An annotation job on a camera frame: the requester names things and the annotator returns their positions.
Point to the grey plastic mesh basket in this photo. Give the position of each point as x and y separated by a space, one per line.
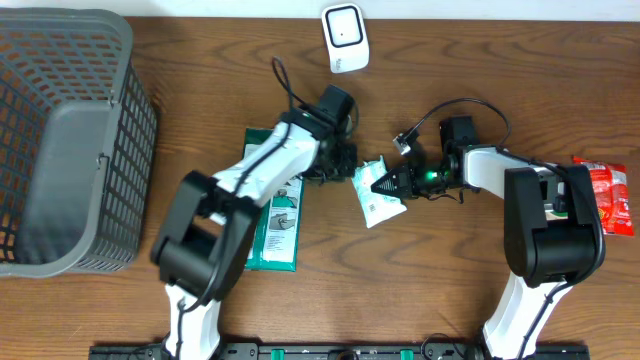
77 143

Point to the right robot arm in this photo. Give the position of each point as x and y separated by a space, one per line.
552 235

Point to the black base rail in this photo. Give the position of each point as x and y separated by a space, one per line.
253 351

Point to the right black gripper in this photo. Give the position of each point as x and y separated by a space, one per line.
406 186

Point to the white barcode scanner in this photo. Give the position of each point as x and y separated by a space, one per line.
346 38

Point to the red snack bag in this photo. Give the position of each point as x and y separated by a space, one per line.
609 182

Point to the pale green wipes pack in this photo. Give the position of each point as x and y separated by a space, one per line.
376 208

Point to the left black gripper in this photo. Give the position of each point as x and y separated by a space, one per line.
330 174

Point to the green 3M gloves package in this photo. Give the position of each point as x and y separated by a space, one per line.
276 236

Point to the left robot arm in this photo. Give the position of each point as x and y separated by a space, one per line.
204 242

